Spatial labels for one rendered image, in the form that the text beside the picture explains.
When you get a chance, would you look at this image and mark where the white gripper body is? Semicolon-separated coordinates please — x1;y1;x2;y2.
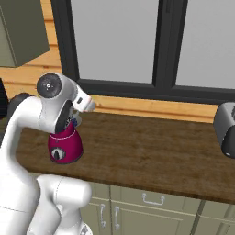
80;91;97;114

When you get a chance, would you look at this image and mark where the clear blender jug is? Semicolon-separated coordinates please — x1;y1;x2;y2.
71;111;84;129

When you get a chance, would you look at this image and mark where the magenta blender base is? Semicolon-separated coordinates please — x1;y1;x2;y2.
48;120;84;165

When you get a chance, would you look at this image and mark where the black appliance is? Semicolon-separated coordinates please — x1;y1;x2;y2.
0;77;10;120

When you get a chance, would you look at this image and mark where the narrow olive drawer front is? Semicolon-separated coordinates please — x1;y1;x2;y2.
89;182;111;200

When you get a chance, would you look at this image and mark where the dark framed window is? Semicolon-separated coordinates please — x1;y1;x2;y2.
50;0;235;106

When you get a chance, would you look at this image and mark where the narrow olive cupboard door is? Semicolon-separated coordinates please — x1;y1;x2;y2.
80;197;111;235

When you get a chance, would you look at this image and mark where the wide olive drawer front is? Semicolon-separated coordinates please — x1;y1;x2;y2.
110;185;204;213

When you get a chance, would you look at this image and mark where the wide olive cupboard door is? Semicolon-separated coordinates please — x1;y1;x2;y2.
110;200;198;235

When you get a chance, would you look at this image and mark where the olive wall cupboard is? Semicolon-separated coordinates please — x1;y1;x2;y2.
0;0;50;69

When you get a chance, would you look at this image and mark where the silver cupboard door handle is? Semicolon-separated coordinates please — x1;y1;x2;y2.
113;206;121;231
99;204;107;229

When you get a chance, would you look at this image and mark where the silver drawer handle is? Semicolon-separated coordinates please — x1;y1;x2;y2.
141;193;166;207

